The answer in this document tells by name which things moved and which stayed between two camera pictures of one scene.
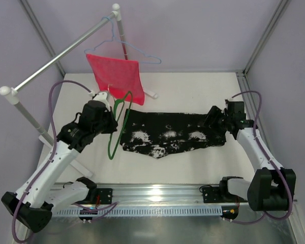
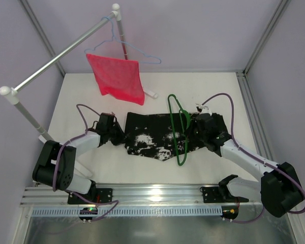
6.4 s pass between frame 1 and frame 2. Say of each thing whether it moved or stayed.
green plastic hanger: moved
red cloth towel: stayed
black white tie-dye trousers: stayed
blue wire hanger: stayed
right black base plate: stayed
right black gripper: moved
